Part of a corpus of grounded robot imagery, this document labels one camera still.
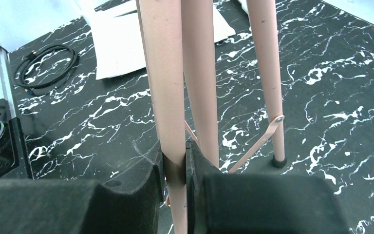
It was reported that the black coiled cable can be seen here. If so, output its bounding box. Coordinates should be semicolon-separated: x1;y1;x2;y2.
14;44;79;96

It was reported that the sheet music page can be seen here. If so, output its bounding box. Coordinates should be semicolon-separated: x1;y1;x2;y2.
75;0;236;80

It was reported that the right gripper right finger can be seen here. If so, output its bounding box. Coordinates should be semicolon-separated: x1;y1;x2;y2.
186;142;349;234

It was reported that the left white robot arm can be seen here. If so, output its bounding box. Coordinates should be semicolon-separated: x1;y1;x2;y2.
0;98;33;179

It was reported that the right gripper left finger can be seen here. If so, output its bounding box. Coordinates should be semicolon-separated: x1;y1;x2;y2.
0;143;164;234

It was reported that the pink music stand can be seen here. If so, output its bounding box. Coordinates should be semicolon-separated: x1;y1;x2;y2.
136;0;286;234

